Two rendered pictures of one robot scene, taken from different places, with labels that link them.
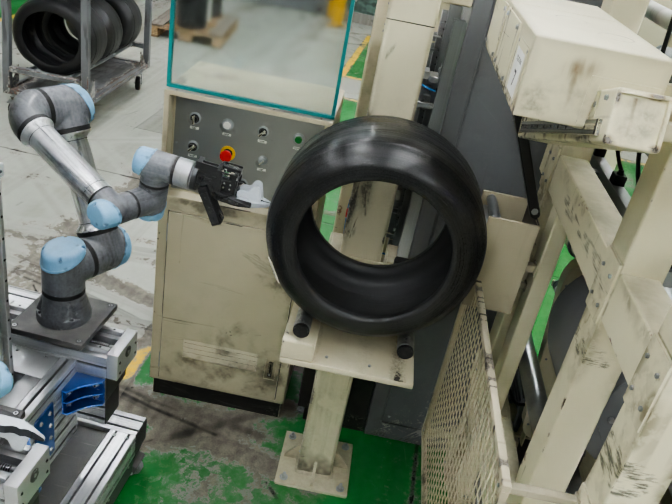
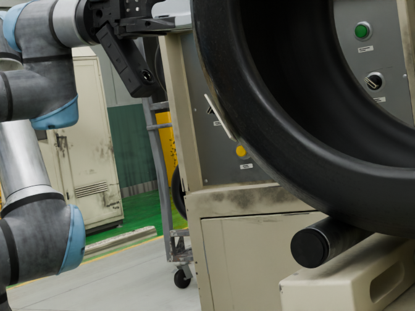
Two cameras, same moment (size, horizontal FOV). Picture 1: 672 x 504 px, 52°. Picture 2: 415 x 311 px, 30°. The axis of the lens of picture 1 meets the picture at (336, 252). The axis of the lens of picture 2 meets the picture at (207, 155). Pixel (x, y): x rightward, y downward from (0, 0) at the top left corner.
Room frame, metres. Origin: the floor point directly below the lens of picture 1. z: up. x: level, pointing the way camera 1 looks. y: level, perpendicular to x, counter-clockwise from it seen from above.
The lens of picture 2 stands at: (0.74, -0.32, 1.06)
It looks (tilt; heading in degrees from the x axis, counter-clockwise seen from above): 3 degrees down; 32
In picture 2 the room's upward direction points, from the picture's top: 9 degrees counter-clockwise
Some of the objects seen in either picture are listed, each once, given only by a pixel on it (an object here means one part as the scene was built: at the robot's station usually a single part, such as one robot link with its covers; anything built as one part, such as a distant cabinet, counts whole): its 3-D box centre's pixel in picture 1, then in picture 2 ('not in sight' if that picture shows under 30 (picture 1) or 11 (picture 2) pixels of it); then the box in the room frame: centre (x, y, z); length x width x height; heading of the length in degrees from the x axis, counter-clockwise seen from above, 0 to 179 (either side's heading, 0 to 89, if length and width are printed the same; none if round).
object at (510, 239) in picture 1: (496, 251); not in sight; (1.89, -0.48, 1.05); 0.20 x 0.15 x 0.30; 179
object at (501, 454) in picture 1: (453, 450); not in sight; (1.44, -0.42, 0.65); 0.90 x 0.02 x 0.70; 179
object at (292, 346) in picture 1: (307, 314); (373, 266); (1.68, 0.05, 0.83); 0.36 x 0.09 x 0.06; 179
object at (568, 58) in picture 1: (559, 52); not in sight; (1.55, -0.39, 1.71); 0.61 x 0.25 x 0.15; 179
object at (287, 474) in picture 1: (315, 460); not in sight; (1.93, -0.08, 0.02); 0.27 x 0.27 x 0.04; 89
